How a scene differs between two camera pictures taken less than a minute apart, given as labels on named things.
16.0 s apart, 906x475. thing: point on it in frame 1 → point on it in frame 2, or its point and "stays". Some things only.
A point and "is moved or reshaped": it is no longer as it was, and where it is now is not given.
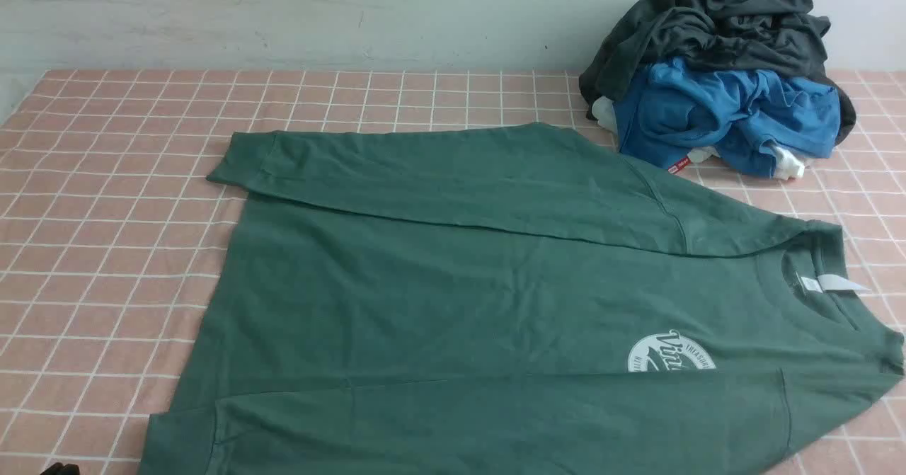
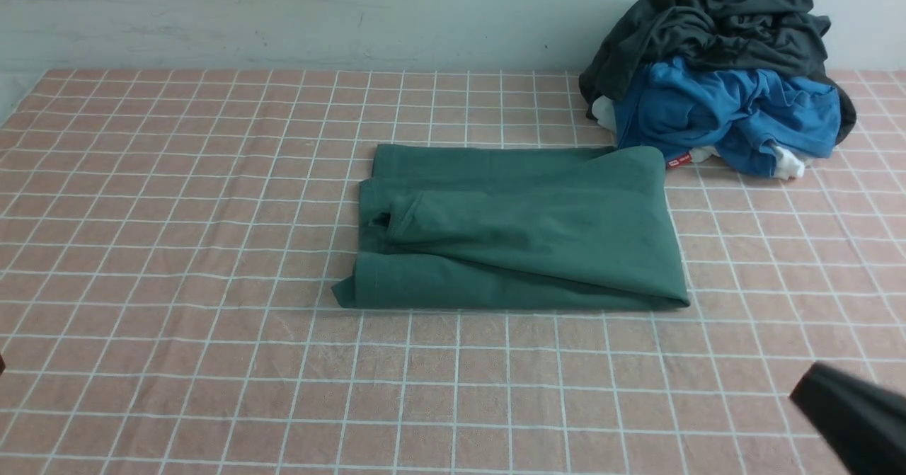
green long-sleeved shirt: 507,299 is moved or reshaped
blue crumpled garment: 671,111 stays
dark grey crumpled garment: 700,23 stays
